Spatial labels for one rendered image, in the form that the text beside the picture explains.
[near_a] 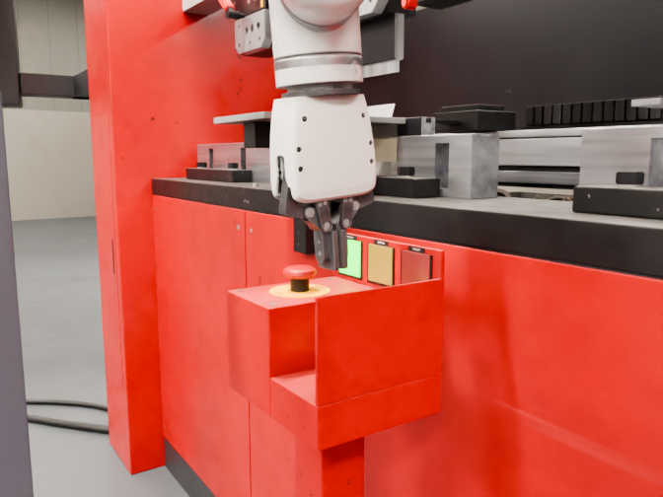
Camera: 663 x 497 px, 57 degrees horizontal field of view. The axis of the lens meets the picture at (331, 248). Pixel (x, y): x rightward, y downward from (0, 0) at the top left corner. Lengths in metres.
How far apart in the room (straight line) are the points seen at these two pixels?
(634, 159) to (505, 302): 0.21
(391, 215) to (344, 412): 0.34
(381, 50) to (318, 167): 0.56
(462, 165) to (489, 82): 0.71
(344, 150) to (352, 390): 0.23
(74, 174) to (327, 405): 9.66
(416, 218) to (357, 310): 0.26
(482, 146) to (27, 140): 9.33
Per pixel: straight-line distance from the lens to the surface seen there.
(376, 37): 1.12
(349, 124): 0.59
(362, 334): 0.59
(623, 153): 0.77
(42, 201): 10.06
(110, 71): 1.79
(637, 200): 0.69
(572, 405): 0.69
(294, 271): 0.69
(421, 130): 1.00
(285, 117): 0.57
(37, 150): 10.04
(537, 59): 1.52
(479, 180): 0.92
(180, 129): 1.83
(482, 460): 0.80
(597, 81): 1.43
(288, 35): 0.57
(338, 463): 0.72
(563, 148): 1.13
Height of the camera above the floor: 0.94
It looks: 9 degrees down
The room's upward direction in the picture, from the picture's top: straight up
